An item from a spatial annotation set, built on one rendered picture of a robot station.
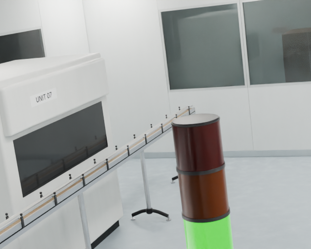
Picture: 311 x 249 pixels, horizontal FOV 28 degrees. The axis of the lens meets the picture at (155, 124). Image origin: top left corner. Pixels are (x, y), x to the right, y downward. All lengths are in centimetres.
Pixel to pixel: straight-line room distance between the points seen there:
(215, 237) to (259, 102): 830
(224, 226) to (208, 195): 4
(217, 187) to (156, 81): 873
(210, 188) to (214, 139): 5
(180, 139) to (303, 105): 821
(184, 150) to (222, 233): 10
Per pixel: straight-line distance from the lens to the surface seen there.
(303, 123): 887
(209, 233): 64
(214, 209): 63
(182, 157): 62
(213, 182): 62
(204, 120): 61
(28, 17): 844
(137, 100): 952
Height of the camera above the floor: 248
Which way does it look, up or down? 12 degrees down
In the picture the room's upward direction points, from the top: 7 degrees counter-clockwise
